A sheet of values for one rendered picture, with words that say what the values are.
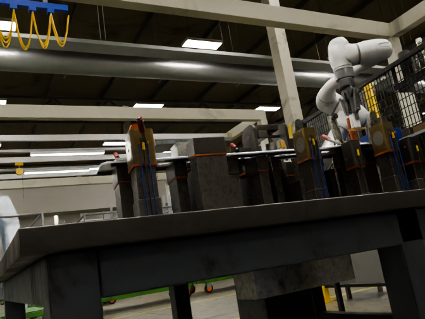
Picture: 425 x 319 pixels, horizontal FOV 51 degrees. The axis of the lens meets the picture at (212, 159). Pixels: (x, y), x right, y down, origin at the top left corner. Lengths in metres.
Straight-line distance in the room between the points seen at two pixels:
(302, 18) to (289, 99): 4.53
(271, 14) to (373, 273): 3.17
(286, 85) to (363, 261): 6.43
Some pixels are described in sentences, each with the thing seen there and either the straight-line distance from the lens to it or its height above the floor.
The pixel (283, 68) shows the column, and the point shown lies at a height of 4.60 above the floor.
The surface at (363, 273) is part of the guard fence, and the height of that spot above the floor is 0.27.
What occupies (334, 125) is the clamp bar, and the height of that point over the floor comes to 1.16.
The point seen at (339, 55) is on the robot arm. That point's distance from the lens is 2.23.
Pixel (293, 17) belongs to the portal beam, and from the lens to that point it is 5.92.
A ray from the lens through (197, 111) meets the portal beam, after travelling 8.71.
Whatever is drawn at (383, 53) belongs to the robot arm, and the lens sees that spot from 2.28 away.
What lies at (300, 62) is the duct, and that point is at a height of 5.16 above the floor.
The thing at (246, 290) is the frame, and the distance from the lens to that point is 1.22.
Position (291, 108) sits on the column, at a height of 3.63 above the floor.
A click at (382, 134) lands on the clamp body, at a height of 1.00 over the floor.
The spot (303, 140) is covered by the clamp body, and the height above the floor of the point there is 1.00.
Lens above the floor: 0.61
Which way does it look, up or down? 13 degrees up
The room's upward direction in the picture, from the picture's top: 9 degrees counter-clockwise
